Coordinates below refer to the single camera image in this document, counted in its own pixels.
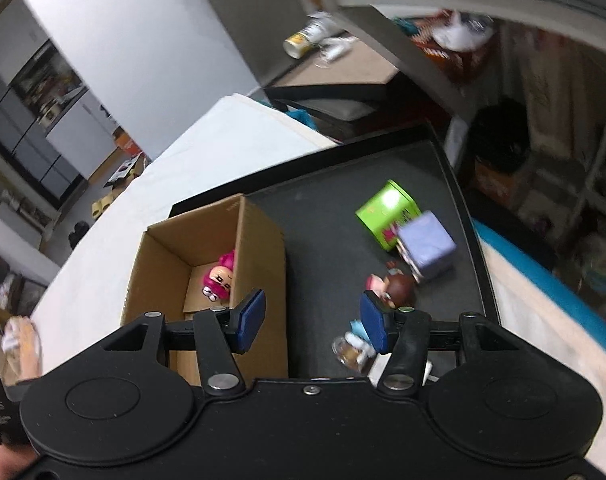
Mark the person's left hand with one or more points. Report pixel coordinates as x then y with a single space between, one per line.
3 462

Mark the cardboard box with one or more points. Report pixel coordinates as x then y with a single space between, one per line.
263 240

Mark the purple toy box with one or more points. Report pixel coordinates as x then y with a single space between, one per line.
428 245

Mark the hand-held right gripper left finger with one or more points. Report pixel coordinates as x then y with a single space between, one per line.
248 320

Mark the flattened printed cardboard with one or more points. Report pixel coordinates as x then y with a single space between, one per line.
123 170

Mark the teal cloth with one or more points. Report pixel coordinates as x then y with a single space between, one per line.
303 117

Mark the pair of black shoes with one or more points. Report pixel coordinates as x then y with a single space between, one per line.
79 234

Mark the brown-haired figurine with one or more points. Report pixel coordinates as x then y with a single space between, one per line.
398 287

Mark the small figurine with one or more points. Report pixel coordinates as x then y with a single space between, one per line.
348 352

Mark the grey board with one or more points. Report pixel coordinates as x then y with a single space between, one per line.
263 15

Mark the low brown table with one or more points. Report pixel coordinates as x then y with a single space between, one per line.
353 67

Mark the black glass-door cabinet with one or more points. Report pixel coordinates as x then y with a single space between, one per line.
23 135

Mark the tan crumpled bag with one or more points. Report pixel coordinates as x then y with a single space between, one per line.
25 350

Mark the stack of paper cups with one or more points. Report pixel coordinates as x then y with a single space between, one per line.
305 35

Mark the orange plastic basket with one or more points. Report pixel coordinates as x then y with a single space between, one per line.
453 60

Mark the white cabinet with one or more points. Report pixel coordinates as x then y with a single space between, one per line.
83 130

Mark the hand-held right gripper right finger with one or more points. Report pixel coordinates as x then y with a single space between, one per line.
373 322

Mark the black tray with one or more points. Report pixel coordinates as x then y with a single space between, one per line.
328 240

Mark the black plastic bag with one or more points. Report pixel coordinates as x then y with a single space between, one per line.
498 135

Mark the pair of yellow slippers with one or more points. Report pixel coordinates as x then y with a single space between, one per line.
103 207

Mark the green toy box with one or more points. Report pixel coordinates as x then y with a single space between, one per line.
383 207

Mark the pink figurine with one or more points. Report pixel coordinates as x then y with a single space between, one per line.
218 277

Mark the grey metal table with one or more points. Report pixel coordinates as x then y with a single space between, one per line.
383 25

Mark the orange carton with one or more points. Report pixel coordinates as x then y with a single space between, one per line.
129 142

